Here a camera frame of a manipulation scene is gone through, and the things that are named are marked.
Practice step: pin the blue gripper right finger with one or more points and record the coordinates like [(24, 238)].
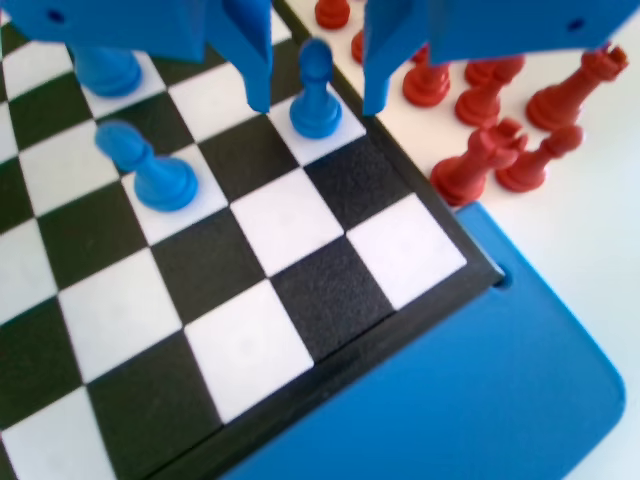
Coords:
[(500, 25)]

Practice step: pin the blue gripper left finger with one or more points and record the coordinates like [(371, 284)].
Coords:
[(125, 25)]

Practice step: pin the blue chess pawn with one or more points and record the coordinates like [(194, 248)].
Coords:
[(315, 110), (160, 180)]

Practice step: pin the blue chess king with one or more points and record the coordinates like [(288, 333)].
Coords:
[(107, 72)]

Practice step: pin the red chess rook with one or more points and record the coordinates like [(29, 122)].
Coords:
[(475, 165), (570, 95)]

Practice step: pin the black and white chessboard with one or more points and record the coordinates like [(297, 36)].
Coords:
[(300, 225)]

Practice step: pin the blue board mount plate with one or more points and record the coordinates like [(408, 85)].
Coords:
[(475, 375)]

